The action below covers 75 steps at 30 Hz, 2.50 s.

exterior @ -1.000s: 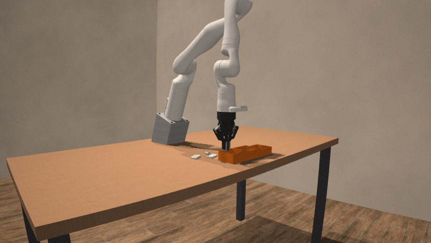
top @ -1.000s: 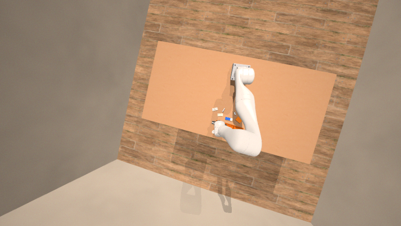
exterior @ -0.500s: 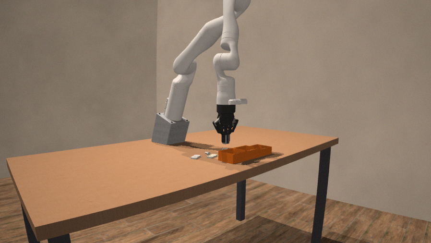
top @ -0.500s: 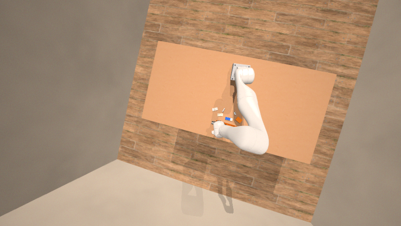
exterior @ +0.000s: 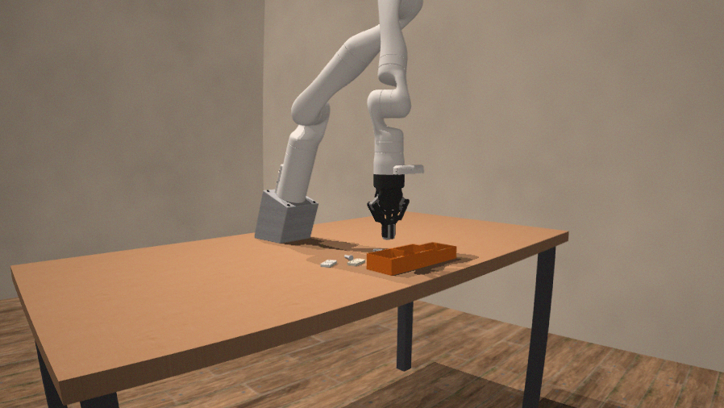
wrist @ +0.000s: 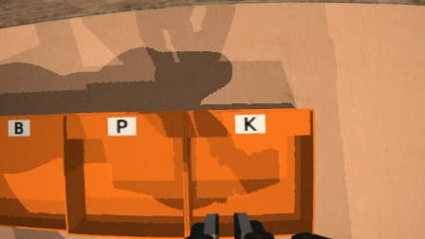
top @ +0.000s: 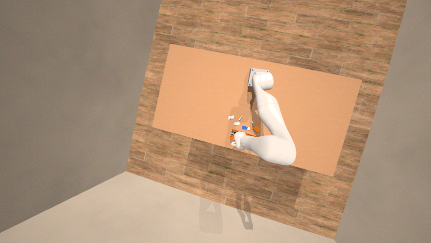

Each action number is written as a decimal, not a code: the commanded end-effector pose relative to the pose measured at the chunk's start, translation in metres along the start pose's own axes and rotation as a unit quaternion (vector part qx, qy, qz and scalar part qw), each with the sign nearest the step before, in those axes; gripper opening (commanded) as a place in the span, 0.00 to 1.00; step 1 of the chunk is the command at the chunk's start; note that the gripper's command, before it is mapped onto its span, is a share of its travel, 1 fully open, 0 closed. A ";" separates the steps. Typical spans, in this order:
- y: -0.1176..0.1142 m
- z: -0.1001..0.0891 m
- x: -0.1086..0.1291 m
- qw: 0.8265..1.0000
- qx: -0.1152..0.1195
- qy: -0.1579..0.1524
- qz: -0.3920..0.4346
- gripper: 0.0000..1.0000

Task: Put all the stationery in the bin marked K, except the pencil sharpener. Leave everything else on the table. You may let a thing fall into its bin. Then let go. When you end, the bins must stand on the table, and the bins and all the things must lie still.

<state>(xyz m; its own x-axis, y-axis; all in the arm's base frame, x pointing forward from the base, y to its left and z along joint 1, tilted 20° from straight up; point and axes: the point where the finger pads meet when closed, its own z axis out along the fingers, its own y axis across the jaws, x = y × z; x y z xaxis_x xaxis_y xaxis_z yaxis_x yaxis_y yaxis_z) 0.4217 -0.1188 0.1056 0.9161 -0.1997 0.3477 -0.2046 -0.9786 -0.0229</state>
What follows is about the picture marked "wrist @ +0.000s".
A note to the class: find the orange rack of three bins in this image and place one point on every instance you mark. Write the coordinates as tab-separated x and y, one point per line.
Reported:
123	175

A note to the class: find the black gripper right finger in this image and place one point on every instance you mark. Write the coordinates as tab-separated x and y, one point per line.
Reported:
253	229

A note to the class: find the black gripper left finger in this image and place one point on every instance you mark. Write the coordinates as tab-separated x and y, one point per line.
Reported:
211	229

